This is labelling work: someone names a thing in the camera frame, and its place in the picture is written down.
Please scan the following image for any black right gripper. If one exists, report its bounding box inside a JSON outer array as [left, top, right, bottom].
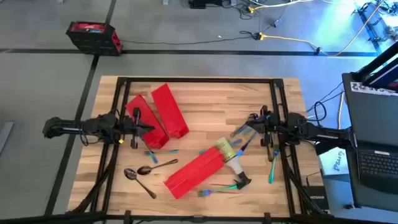
[[244, 105, 281, 147]]

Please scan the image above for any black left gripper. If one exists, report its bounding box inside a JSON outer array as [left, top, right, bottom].
[[120, 107, 155, 150]]

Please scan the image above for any red plastic bin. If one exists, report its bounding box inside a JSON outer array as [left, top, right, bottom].
[[125, 94, 170, 150], [164, 146, 226, 200], [150, 83, 190, 139]]

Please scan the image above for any spray bottle with yellow label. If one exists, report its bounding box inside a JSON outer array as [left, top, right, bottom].
[[215, 136, 252, 190]]

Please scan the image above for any white box with handwriting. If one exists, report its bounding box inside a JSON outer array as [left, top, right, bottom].
[[317, 146, 348, 184]]

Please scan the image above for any red and black toolbox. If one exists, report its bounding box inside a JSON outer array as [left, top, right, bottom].
[[65, 21, 123, 57]]

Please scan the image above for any black laptop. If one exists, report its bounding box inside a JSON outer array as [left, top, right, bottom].
[[341, 72, 398, 213]]

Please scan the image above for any black floor computer box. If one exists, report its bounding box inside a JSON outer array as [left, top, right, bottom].
[[188, 0, 216, 9]]

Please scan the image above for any black slanted stand beam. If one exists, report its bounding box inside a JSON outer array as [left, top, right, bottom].
[[351, 40, 398, 93]]

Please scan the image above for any black floor stand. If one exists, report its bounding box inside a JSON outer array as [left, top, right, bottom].
[[353, 0, 398, 56]]

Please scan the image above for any black metal table frame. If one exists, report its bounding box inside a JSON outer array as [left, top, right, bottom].
[[65, 76, 331, 224]]

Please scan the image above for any black Netgear network switch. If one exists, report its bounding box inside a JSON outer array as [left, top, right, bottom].
[[302, 185, 330, 212]]

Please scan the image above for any long black floor cable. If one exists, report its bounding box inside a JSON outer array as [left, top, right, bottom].
[[120, 30, 261, 46]]

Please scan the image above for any pale yellow extension cable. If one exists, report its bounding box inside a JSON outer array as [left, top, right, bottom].
[[247, 0, 315, 14]]

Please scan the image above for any black cable bundle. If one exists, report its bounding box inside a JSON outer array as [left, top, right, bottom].
[[214, 0, 261, 20]]

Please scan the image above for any beige cable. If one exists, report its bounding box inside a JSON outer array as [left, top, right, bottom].
[[320, 0, 386, 57]]

